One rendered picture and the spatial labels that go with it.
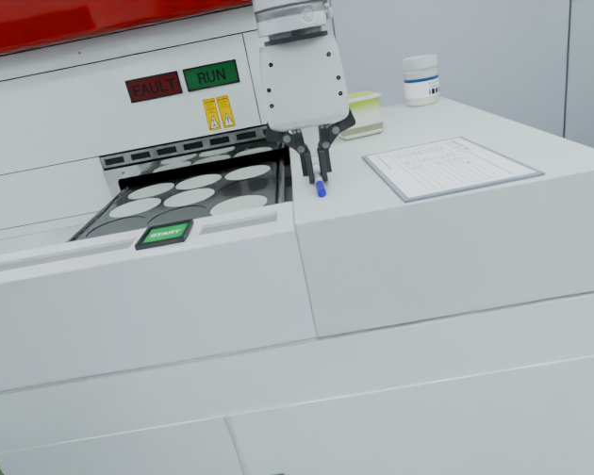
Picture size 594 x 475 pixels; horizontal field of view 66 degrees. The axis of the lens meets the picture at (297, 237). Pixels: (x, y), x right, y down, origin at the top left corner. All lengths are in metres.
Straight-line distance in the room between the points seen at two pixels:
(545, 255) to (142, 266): 0.43
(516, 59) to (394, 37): 0.66
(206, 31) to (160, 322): 0.70
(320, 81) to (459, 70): 2.19
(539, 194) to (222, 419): 0.45
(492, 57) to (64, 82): 2.17
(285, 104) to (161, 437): 0.44
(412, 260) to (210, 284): 0.22
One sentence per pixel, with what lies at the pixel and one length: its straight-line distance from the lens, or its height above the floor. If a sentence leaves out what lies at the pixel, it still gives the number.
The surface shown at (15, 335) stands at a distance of 0.62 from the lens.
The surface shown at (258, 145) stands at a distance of 1.08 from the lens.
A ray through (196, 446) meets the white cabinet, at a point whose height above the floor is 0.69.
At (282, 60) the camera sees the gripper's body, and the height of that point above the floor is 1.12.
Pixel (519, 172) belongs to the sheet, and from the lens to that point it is 0.54.
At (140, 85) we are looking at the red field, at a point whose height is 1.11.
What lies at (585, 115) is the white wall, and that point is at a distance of 3.07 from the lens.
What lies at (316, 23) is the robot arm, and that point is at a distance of 0.55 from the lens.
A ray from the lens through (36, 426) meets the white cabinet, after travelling 0.70.
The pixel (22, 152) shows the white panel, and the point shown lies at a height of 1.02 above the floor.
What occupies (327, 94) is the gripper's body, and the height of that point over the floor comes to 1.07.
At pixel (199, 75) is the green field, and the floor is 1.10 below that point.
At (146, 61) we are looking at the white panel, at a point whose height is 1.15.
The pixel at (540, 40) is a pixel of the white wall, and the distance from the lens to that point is 2.88.
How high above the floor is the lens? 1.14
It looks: 23 degrees down
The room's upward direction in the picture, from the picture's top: 11 degrees counter-clockwise
